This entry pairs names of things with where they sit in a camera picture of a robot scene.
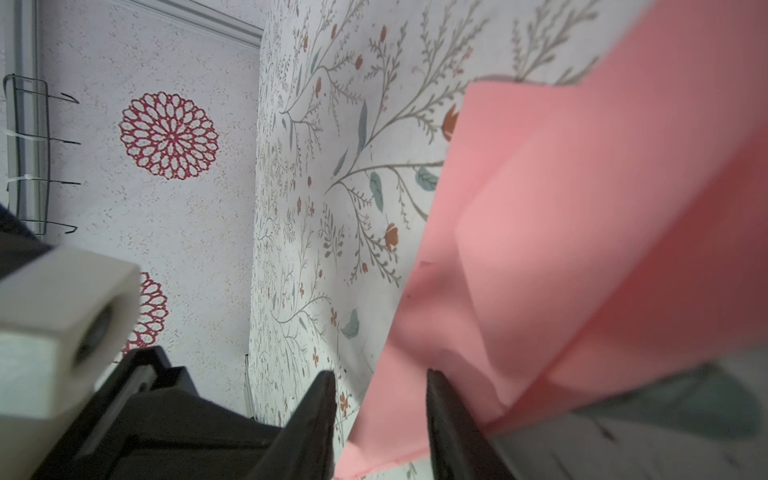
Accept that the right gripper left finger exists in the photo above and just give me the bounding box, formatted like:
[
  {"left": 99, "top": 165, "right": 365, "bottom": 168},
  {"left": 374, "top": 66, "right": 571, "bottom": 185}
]
[{"left": 245, "top": 370, "right": 336, "bottom": 479}]

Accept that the pink square paper sheet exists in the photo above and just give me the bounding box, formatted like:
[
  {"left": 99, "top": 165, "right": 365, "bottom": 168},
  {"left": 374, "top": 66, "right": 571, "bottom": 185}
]
[{"left": 335, "top": 1, "right": 767, "bottom": 479}]

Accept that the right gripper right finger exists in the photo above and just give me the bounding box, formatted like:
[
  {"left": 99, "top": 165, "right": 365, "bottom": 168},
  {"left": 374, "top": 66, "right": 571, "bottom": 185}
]
[{"left": 426, "top": 369, "right": 515, "bottom": 480}]

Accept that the black wire wall rack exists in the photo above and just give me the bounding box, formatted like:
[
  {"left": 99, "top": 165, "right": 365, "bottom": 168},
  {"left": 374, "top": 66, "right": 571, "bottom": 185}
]
[{"left": 2, "top": 74, "right": 79, "bottom": 238}]

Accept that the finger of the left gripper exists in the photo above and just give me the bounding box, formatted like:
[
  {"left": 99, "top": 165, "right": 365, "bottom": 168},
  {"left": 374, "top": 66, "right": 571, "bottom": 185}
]
[{"left": 32, "top": 347, "right": 281, "bottom": 479}]

